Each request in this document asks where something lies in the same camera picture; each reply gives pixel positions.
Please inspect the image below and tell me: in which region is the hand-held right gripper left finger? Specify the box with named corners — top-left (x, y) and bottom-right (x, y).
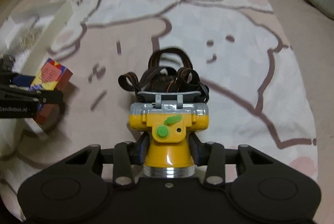
top-left (63, 134), bottom-right (150, 185)

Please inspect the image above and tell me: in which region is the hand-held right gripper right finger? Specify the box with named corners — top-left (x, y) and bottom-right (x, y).
top-left (190, 134), bottom-right (277, 185)

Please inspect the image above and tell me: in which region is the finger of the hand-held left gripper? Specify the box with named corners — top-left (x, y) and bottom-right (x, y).
top-left (0, 88), bottom-right (64, 105)
top-left (0, 72), bottom-right (34, 89)

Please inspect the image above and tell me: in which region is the small colourful patterned box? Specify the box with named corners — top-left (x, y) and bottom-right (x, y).
top-left (29, 58), bottom-right (73, 125)

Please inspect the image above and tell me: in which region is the yellow headlamp with black strap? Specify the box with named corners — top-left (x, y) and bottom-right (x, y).
top-left (118, 48), bottom-right (210, 179)

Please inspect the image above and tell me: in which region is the clear bag of rubber bands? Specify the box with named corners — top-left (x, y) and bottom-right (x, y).
top-left (10, 26), bottom-right (46, 58)

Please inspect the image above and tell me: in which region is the white shallow cardboard box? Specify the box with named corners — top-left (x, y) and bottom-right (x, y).
top-left (0, 0), bottom-right (74, 159)

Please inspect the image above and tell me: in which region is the bear printed blanket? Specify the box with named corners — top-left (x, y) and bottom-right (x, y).
top-left (0, 0), bottom-right (317, 224)

